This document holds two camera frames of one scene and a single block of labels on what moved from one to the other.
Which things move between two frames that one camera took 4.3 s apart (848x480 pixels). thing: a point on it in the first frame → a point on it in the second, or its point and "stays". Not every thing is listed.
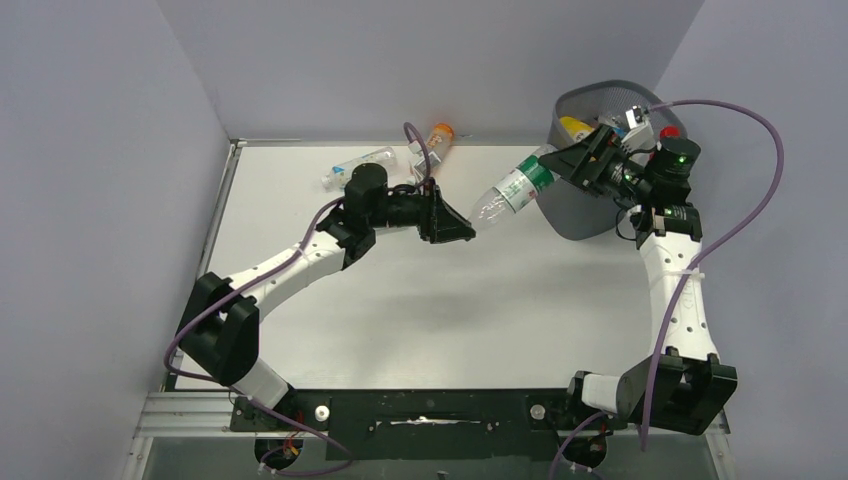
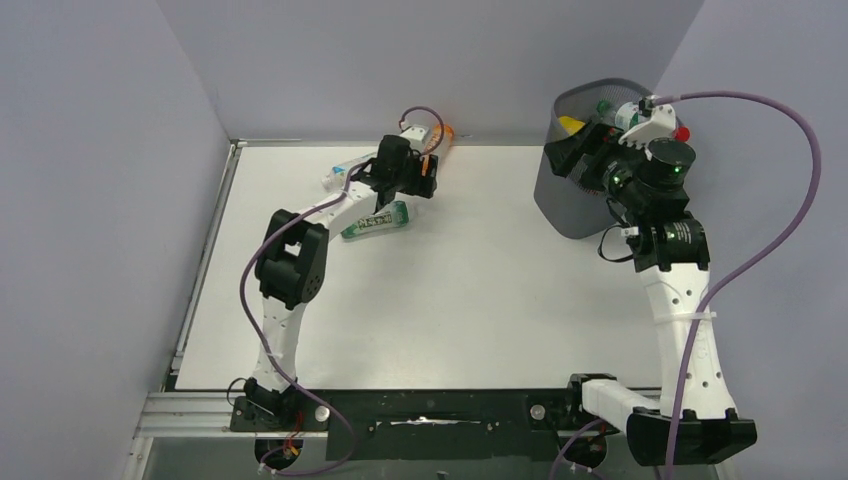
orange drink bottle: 441,139 stays
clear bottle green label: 516,193 → 627,115
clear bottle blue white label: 338,178 stays
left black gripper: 437,221 → 422,185
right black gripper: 572,162 stays
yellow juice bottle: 576,128 stays
